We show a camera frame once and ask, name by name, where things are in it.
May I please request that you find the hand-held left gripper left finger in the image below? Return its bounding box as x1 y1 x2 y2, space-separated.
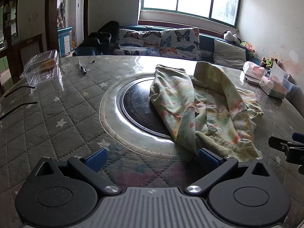
36 147 120 196

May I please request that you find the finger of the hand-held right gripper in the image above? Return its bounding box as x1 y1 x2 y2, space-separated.
269 136 304 164
293 132 304 145

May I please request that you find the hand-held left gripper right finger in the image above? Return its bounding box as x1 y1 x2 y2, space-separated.
186 148 271 195

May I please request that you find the pastel patterned button cardigan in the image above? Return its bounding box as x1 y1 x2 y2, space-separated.
149 61 264 162

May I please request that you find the pastel tissue pack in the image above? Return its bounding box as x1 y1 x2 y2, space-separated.
259 76 288 100

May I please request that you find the black round hotplate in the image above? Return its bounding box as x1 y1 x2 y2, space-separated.
119 77 175 139

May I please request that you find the brown and green plush toy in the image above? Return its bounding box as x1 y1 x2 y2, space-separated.
260 57 281 70

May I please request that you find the pink tissue packet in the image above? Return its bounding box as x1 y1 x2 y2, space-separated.
243 61 267 78

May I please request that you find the clear plastic clamshell container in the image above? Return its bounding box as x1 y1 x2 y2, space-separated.
20 49 63 87

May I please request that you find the grey pillow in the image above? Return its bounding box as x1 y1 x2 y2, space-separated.
213 39 247 64

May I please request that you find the butterfly print cushion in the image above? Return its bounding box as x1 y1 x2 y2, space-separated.
159 28 201 61
113 28 165 57

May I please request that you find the black bag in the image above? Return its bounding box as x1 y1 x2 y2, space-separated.
79 21 120 55

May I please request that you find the panda plush toy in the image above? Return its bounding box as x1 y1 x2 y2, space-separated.
223 30 242 45

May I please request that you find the blue cabinet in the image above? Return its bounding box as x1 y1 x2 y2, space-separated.
57 27 74 57

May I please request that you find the wooden bookshelf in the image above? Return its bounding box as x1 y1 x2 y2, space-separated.
0 0 21 53

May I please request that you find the black cable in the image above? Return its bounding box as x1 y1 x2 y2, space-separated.
0 102 38 121
3 87 36 98

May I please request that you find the dark wooden door frame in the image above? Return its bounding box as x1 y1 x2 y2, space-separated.
45 0 91 53

